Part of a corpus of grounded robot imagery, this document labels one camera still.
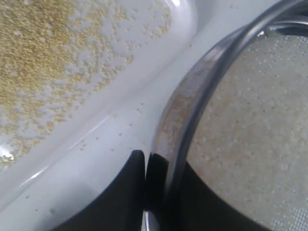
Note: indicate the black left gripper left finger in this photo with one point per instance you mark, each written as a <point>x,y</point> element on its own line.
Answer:
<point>119,207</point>

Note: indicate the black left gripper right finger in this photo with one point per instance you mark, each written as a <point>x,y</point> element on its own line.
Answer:
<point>194,207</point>

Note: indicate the pile of beige rice grains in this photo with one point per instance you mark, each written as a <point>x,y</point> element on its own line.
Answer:
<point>80,159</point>

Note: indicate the round steel mesh sieve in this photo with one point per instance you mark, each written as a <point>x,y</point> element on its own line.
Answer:
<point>239,118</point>

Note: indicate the white rectangular plastic tray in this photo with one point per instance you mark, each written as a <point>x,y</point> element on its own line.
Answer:
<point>82,83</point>

